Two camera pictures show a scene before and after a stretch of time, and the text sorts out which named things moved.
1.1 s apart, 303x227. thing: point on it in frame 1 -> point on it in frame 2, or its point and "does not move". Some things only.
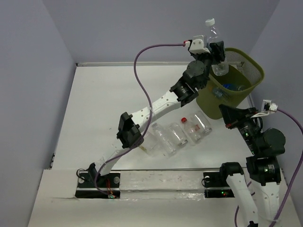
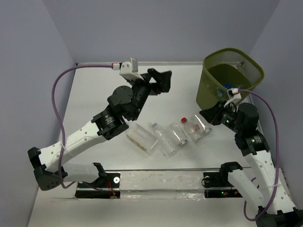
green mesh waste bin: x=231 y=81 does not move
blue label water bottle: x=230 y=86 does not move
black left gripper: x=218 y=55 -> x=164 y=81
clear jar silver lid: x=177 y=134 does not move
